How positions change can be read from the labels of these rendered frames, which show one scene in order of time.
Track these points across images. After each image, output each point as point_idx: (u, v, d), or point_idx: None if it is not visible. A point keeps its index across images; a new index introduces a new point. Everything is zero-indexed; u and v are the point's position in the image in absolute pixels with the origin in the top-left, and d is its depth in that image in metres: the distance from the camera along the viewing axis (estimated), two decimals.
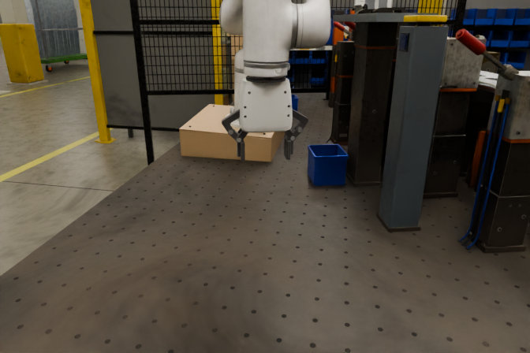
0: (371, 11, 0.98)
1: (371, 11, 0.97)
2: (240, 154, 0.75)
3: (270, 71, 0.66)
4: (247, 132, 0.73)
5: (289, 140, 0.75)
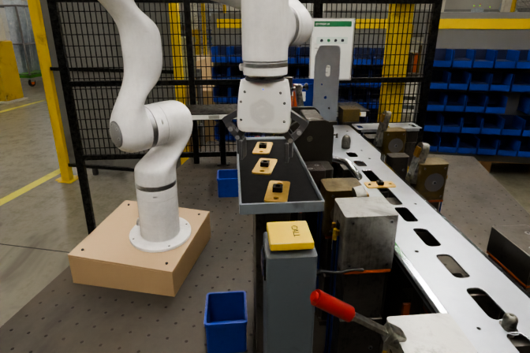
0: (263, 160, 0.77)
1: (262, 161, 0.76)
2: (289, 152, 0.76)
3: None
4: None
5: (243, 137, 0.77)
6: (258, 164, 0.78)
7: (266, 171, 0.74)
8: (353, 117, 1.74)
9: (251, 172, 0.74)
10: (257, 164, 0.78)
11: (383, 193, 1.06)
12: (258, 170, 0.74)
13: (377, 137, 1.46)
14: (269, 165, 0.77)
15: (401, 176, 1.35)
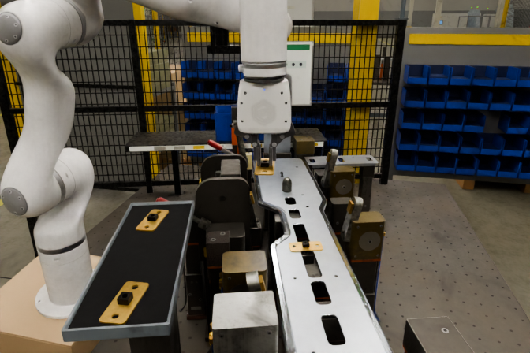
0: (263, 160, 0.77)
1: (262, 161, 0.76)
2: (272, 156, 0.77)
3: None
4: None
5: (259, 143, 0.76)
6: None
7: (269, 171, 0.74)
8: (307, 149, 1.62)
9: (255, 173, 0.73)
10: (257, 164, 0.77)
11: (308, 257, 0.95)
12: (260, 171, 0.74)
13: (324, 177, 1.35)
14: (269, 165, 0.77)
15: None
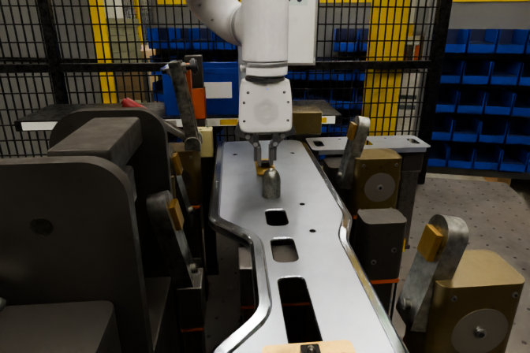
0: (262, 160, 0.77)
1: (263, 162, 0.76)
2: None
3: None
4: None
5: (258, 143, 0.76)
6: (257, 165, 0.77)
7: None
8: (311, 125, 0.99)
9: (257, 173, 0.73)
10: (256, 165, 0.77)
11: None
12: (262, 171, 0.74)
13: (342, 170, 0.72)
14: (269, 165, 0.77)
15: (390, 264, 0.61)
